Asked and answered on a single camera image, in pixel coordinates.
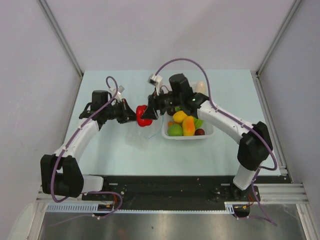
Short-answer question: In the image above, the white radish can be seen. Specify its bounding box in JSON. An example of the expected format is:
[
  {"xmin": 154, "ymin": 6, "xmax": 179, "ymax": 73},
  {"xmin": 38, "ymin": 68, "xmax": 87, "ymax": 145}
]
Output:
[{"xmin": 195, "ymin": 81, "xmax": 207, "ymax": 95}]

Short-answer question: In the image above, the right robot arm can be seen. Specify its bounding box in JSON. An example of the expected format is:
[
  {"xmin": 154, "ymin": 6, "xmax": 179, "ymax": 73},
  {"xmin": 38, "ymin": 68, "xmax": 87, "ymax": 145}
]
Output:
[{"xmin": 141, "ymin": 73, "xmax": 273, "ymax": 201}]

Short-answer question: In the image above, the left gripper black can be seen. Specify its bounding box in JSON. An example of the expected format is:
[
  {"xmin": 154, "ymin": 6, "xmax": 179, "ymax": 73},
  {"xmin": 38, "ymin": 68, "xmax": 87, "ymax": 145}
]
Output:
[{"xmin": 103, "ymin": 98, "xmax": 141, "ymax": 124}]

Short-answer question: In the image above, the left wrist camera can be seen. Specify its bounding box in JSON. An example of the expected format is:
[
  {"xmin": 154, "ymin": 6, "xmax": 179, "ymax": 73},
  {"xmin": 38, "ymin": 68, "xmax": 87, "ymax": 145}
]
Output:
[{"xmin": 109, "ymin": 85, "xmax": 125, "ymax": 102}]

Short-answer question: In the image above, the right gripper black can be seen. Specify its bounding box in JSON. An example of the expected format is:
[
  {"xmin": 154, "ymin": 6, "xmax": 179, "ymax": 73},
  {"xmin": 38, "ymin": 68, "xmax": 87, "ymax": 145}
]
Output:
[{"xmin": 142, "ymin": 86, "xmax": 183, "ymax": 120}]

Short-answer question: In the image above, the yellow lemon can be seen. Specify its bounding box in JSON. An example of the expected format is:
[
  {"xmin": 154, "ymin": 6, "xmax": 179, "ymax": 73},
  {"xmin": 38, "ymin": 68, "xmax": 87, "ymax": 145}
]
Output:
[{"xmin": 172, "ymin": 110, "xmax": 188, "ymax": 124}]

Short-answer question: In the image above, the aluminium front rail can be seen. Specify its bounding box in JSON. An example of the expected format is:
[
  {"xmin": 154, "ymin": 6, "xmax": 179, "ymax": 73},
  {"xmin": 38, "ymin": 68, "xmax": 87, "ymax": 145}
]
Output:
[{"xmin": 36, "ymin": 183, "xmax": 309, "ymax": 204}]

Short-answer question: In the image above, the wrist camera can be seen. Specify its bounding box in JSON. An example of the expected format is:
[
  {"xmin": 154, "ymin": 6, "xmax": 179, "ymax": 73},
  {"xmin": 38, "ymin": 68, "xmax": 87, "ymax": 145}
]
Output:
[
  {"xmin": 147, "ymin": 74, "xmax": 163, "ymax": 95},
  {"xmin": 109, "ymin": 85, "xmax": 125, "ymax": 102}
]

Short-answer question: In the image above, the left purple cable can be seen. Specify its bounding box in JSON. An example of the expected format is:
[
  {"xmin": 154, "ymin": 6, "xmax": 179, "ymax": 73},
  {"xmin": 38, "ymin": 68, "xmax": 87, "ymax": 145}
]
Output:
[{"xmin": 51, "ymin": 76, "xmax": 123, "ymax": 227}]

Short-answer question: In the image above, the orange papaya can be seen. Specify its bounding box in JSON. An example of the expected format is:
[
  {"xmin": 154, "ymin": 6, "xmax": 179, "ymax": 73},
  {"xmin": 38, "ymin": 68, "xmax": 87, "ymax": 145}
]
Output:
[{"xmin": 182, "ymin": 116, "xmax": 196, "ymax": 137}]

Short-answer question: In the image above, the small orange fruit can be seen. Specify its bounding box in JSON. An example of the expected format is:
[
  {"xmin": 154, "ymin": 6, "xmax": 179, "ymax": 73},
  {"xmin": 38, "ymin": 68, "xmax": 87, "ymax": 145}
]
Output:
[{"xmin": 167, "ymin": 121, "xmax": 175, "ymax": 127}]

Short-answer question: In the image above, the clear zip top bag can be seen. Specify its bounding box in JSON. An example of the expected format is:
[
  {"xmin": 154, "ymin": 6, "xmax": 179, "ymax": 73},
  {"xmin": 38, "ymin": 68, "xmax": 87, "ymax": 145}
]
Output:
[{"xmin": 125, "ymin": 119, "xmax": 163, "ymax": 151}]

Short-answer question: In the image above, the green leaf vegetable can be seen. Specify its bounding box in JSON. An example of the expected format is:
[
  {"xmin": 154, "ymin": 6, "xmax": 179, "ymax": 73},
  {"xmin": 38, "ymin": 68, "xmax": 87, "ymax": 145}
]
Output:
[{"xmin": 193, "ymin": 117, "xmax": 204, "ymax": 129}]

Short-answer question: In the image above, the green lime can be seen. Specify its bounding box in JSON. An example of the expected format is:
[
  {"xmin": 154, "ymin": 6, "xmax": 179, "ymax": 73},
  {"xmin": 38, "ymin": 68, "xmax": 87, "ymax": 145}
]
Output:
[{"xmin": 167, "ymin": 123, "xmax": 184, "ymax": 137}]

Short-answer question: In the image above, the white cable duct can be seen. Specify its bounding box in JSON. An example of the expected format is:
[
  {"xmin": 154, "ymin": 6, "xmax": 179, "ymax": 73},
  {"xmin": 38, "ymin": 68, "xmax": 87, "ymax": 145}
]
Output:
[{"xmin": 46, "ymin": 202, "xmax": 235, "ymax": 215}]

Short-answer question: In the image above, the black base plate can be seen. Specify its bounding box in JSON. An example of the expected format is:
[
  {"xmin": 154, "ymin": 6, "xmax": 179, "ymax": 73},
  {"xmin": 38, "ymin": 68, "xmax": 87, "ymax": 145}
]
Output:
[{"xmin": 81, "ymin": 174, "xmax": 261, "ymax": 212}]

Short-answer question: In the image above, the red bell pepper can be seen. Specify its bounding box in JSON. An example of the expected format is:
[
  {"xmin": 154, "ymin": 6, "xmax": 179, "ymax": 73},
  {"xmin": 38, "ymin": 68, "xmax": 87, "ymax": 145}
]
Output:
[{"xmin": 136, "ymin": 105, "xmax": 153, "ymax": 127}]

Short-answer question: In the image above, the dark red plum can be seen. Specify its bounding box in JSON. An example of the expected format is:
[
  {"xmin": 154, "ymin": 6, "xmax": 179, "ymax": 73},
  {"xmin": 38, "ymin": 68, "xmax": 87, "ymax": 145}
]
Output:
[{"xmin": 194, "ymin": 128, "xmax": 206, "ymax": 136}]

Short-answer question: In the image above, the aluminium frame post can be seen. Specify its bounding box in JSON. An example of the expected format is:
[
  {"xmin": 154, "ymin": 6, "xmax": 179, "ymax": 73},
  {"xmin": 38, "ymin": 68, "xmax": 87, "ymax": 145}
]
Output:
[
  {"xmin": 37, "ymin": 0, "xmax": 84, "ymax": 77},
  {"xmin": 256, "ymin": 0, "xmax": 303, "ymax": 73}
]

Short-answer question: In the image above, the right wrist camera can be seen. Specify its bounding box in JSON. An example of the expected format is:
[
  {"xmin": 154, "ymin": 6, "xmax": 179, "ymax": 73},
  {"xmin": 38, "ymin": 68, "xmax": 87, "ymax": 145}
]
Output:
[{"xmin": 147, "ymin": 74, "xmax": 163, "ymax": 95}]

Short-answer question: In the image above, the white plastic basket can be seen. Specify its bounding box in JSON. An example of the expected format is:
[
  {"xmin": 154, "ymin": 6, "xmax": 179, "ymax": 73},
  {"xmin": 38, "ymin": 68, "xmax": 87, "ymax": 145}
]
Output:
[{"xmin": 161, "ymin": 106, "xmax": 215, "ymax": 140}]

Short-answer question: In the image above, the left aluminium frame post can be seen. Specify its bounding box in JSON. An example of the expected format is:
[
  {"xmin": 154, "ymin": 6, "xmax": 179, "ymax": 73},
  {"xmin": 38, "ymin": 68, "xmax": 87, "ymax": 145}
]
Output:
[{"xmin": 37, "ymin": 0, "xmax": 84, "ymax": 77}]

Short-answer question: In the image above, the dark purple mangosteen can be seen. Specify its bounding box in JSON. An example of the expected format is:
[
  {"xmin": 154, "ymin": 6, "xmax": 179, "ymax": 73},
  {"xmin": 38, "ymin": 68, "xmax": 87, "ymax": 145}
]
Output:
[{"xmin": 166, "ymin": 107, "xmax": 176, "ymax": 117}]

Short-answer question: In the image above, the right aluminium frame post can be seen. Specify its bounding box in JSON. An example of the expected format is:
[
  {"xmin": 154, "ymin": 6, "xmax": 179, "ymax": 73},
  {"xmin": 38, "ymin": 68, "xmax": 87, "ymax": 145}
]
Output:
[{"xmin": 256, "ymin": 0, "xmax": 303, "ymax": 73}]

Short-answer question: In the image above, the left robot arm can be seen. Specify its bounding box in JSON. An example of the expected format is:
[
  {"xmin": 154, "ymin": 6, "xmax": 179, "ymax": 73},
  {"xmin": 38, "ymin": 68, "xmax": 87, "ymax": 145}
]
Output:
[{"xmin": 40, "ymin": 88, "xmax": 136, "ymax": 200}]

